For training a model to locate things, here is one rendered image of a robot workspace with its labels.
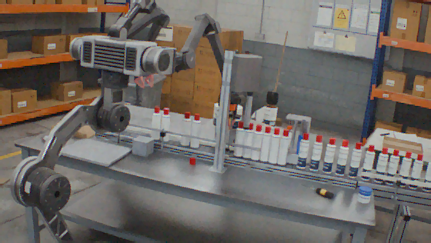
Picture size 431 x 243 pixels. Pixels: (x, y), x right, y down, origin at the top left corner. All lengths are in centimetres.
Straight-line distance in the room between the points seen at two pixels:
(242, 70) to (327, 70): 463
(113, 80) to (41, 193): 64
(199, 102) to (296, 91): 174
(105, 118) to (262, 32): 526
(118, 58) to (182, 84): 414
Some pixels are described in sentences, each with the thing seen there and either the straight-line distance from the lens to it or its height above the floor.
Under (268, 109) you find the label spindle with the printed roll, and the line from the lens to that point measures 301.
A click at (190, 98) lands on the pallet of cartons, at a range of 614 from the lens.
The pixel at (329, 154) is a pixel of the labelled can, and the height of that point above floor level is 99.
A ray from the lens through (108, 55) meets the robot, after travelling 210.
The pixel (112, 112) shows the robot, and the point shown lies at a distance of 213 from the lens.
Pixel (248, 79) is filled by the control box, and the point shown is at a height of 135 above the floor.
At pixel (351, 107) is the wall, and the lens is 682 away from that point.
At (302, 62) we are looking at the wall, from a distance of 694.
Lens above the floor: 172
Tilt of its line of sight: 15 degrees down
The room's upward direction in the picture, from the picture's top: 6 degrees clockwise
